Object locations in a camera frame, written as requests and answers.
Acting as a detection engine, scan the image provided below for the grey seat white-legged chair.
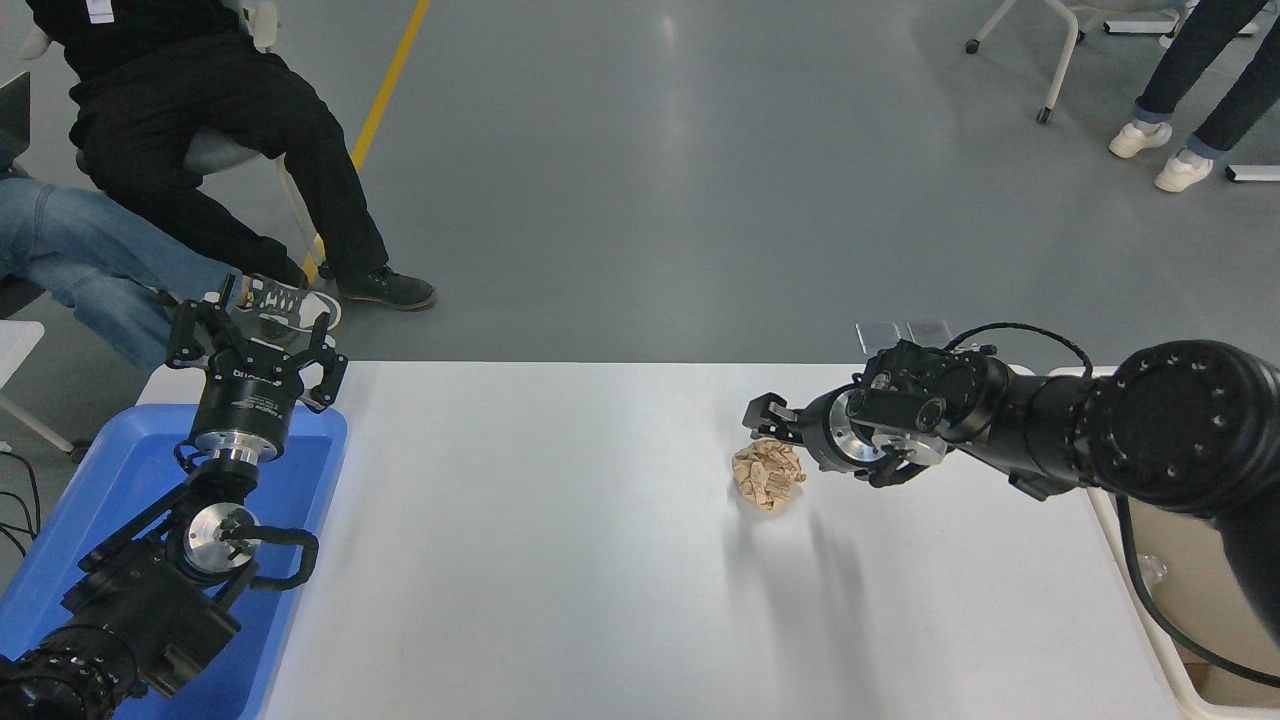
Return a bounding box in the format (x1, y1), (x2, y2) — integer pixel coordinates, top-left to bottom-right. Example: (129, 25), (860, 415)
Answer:
(178, 0), (323, 271)

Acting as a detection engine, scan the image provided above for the large pale bin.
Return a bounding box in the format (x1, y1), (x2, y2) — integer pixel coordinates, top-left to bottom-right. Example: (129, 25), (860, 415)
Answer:
(1042, 366), (1280, 720)

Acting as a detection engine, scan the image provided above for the white chair with casters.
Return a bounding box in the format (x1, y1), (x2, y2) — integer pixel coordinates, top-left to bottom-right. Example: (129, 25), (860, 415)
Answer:
(964, 0), (1196, 125)

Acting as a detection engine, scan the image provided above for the black floor cable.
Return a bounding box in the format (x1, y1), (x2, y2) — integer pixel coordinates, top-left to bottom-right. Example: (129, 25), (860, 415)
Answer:
(0, 450), (41, 561)

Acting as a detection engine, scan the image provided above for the standing person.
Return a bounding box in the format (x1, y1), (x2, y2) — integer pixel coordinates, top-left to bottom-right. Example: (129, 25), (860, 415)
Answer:
(1108, 0), (1280, 194)

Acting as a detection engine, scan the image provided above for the tan paper ball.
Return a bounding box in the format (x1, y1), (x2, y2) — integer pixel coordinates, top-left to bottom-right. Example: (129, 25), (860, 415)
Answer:
(731, 440), (807, 512)

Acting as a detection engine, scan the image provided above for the seated person in jeans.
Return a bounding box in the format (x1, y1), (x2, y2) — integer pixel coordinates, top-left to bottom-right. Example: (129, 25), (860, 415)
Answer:
(0, 175), (343, 373)

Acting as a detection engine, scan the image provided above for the seated person in black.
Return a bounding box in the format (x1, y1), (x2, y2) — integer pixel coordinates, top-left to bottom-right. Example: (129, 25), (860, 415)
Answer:
(25, 0), (438, 311)

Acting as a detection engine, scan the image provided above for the blue plastic tray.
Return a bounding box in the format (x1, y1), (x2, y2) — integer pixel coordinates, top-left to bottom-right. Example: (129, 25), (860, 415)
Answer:
(0, 404), (348, 720)

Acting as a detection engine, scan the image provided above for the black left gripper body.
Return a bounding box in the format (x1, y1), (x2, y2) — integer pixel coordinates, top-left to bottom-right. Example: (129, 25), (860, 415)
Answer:
(192, 352), (304, 441)

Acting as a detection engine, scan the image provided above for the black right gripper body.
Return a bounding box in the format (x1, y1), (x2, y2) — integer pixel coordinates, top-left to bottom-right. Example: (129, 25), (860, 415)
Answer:
(798, 387), (873, 474)

